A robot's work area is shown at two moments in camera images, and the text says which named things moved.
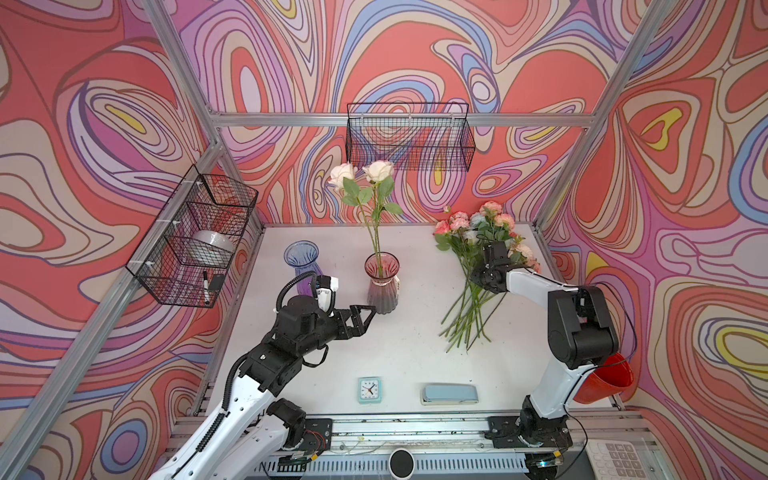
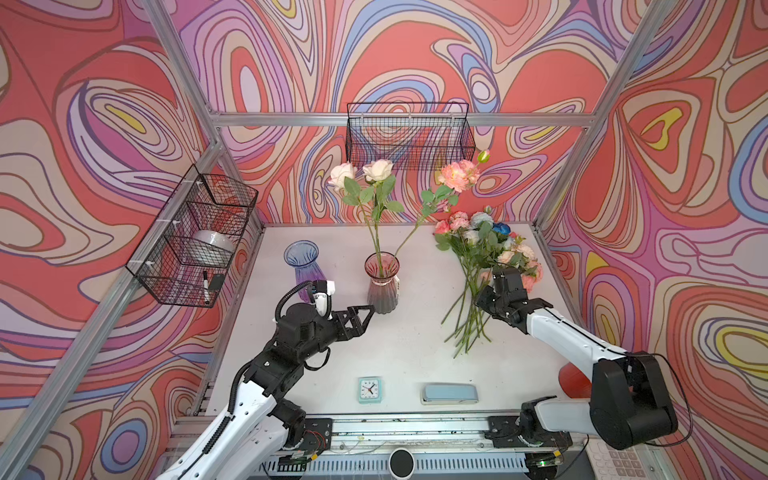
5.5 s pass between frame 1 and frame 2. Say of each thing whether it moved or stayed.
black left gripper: stayed
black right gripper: moved
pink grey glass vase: stayed
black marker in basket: stayed
